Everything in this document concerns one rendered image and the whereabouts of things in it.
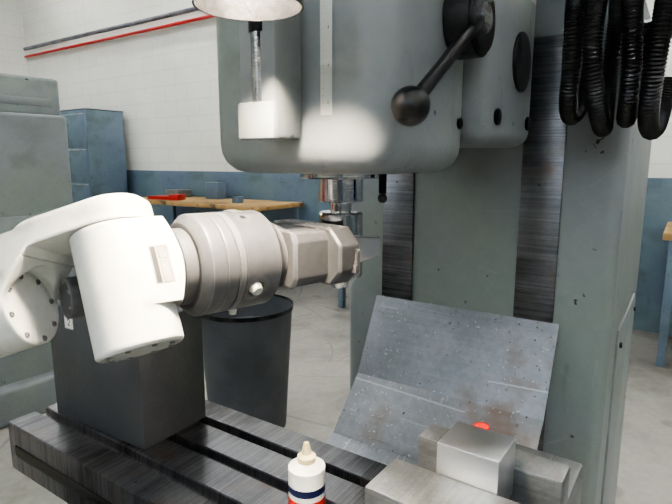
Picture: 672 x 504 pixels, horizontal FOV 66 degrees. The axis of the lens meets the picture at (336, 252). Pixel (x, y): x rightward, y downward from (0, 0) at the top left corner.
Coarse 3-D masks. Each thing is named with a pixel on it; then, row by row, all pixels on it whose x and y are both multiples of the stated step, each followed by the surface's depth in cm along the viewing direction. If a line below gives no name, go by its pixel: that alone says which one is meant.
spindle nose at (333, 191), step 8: (320, 184) 54; (328, 184) 53; (336, 184) 53; (344, 184) 53; (352, 184) 53; (360, 184) 54; (320, 192) 54; (328, 192) 53; (336, 192) 53; (344, 192) 53; (352, 192) 53; (360, 192) 54; (320, 200) 54; (328, 200) 53; (336, 200) 53; (344, 200) 53; (352, 200) 53; (360, 200) 54
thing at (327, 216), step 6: (324, 210) 57; (354, 210) 57; (324, 216) 54; (330, 216) 53; (336, 216) 53; (342, 216) 53; (348, 216) 53; (354, 216) 54; (360, 216) 54; (330, 222) 54; (336, 222) 53; (342, 222) 53; (348, 222) 53; (354, 222) 54
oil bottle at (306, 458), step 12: (300, 456) 56; (312, 456) 56; (288, 468) 56; (300, 468) 55; (312, 468) 55; (324, 468) 56; (288, 480) 56; (300, 480) 55; (312, 480) 55; (324, 480) 56; (300, 492) 55; (312, 492) 55; (324, 492) 56
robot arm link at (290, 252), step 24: (240, 216) 46; (264, 216) 47; (240, 240) 43; (264, 240) 45; (288, 240) 47; (312, 240) 48; (336, 240) 48; (264, 264) 44; (288, 264) 48; (312, 264) 48; (336, 264) 48; (240, 288) 43; (264, 288) 45
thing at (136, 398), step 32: (64, 320) 80; (192, 320) 80; (64, 352) 82; (160, 352) 75; (192, 352) 80; (64, 384) 83; (96, 384) 78; (128, 384) 74; (160, 384) 75; (192, 384) 81; (96, 416) 79; (128, 416) 75; (160, 416) 76; (192, 416) 81
